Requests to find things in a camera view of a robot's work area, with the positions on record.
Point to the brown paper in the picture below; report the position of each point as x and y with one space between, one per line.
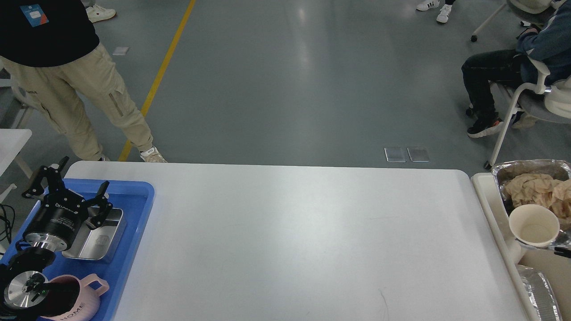
541 189

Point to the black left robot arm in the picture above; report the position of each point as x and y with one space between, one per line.
26 293

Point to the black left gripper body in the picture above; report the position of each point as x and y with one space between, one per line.
57 222

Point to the pink mug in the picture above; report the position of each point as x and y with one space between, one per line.
73 299

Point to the aluminium foil tray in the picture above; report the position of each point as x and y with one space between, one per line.
505 172

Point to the white paper cup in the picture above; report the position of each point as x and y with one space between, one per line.
534 225

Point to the white chair leg right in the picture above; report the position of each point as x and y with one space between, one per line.
549 103

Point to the passer-by in grey trousers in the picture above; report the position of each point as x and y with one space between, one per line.
97 13

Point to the floor socket plate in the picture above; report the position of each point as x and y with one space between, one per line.
400 155

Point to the person in beige trousers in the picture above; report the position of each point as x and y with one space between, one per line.
51 48

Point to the foil trash in bin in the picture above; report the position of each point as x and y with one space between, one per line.
540 294

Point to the white chair left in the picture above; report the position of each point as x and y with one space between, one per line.
15 108

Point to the small steel tray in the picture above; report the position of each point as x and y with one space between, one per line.
98 245

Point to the seated person in blue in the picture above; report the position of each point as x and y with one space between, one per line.
551 45

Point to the white side table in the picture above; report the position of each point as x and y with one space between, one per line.
11 144

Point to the blue plastic tray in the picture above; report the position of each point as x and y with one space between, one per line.
135 199

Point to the beige plastic bin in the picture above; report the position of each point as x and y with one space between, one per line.
557 269

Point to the white office chair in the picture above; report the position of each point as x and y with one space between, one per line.
535 12

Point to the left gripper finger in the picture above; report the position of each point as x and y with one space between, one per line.
100 200
55 185

